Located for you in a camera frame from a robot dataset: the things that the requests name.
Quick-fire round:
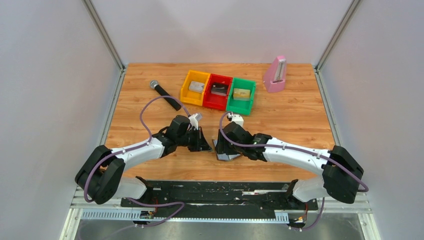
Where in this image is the yellow plastic bin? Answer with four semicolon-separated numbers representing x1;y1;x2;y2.
179;70;211;106

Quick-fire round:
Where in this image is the gold card in green bin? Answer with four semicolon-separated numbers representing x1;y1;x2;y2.
232;88;251;101

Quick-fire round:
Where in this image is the green plastic bin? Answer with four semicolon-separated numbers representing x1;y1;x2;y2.
226;77;256;116

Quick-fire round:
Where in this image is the pink metronome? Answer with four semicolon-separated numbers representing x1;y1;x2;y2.
262;55;287;93

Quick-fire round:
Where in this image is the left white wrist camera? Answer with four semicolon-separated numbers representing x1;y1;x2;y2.
188;113;203;130

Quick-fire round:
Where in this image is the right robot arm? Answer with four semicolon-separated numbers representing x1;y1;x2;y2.
215;122;368;209

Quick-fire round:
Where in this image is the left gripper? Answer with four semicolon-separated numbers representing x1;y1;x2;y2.
176;126;213;152

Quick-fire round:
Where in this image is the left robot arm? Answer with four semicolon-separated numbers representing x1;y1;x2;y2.
74;113;212;207

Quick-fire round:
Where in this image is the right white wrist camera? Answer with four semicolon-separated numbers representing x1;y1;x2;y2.
226;112;244;127

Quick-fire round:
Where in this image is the silver card in yellow bin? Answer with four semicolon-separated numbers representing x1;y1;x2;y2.
188;81;205;94

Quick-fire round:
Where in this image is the black card in red bin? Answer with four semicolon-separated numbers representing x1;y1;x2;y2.
210;82;229;97

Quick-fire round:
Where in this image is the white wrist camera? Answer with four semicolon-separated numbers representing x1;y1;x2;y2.
188;113;203;130
226;112;244;127

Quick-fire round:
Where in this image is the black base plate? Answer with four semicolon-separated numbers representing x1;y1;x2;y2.
139;180;318;220

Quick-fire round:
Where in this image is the red plastic bin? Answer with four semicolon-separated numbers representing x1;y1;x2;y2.
202;73;233;111

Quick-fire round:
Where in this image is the black microphone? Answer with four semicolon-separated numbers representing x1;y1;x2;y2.
149;80;182;111

